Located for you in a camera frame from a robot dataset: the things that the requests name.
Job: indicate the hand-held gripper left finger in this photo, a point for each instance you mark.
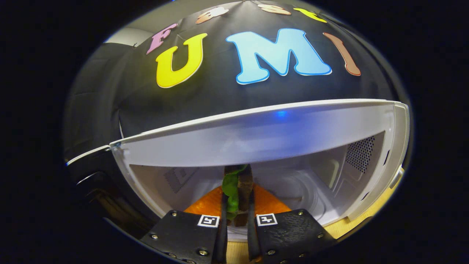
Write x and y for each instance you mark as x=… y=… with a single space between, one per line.
x=222 y=242

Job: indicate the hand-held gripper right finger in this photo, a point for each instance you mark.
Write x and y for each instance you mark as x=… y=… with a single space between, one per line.
x=252 y=238

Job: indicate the brown bread lettuce sandwich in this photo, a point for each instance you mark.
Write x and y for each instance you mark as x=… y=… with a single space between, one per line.
x=243 y=190

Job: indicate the white microwave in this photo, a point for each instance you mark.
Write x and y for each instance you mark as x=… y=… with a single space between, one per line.
x=256 y=139

